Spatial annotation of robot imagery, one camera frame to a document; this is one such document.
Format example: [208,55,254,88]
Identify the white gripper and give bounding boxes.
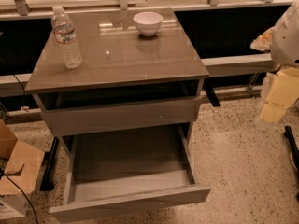
[250,1,299,129]

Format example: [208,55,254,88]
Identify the clear plastic water bottle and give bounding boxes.
[51,6,82,69]

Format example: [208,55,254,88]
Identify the grey drawer cabinet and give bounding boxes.
[26,9,208,151]

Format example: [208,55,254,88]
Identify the closed grey top drawer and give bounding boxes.
[42,98,198,136]

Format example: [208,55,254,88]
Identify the open grey middle drawer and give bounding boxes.
[50,125,210,223]

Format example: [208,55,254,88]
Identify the black bar on floor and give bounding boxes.
[284,126,299,172]

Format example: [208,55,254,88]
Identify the black right cabinet foot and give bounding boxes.
[203,80,221,107]

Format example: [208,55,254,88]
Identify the black cabinet foot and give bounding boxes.
[40,137,59,191]
[203,80,221,107]

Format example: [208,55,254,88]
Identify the white ceramic bowl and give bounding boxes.
[133,12,164,36]

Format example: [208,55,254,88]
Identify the black left cabinet foot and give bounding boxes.
[40,137,59,191]

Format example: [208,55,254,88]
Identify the brown cardboard box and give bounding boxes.
[0,120,44,219]

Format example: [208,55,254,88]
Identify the black cable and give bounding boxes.
[0,168,40,224]

